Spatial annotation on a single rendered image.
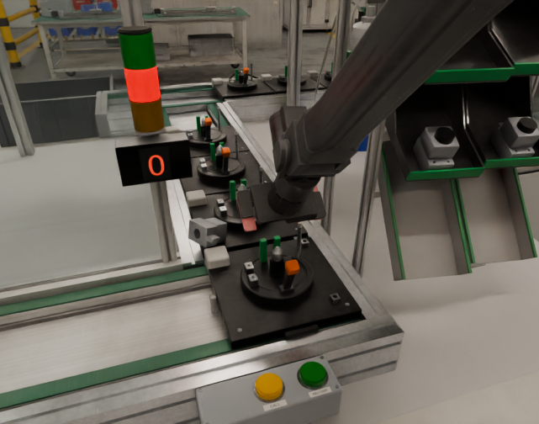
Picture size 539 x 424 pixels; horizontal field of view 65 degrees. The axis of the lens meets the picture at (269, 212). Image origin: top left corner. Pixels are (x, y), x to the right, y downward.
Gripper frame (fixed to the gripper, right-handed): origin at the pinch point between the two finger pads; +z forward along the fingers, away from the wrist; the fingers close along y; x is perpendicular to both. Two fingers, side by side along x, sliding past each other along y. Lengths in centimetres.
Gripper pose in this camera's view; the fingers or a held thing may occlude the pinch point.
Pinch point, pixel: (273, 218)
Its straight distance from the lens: 76.8
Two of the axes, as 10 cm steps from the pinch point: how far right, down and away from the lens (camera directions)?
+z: -1.9, 3.6, 9.2
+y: -9.6, 1.5, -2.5
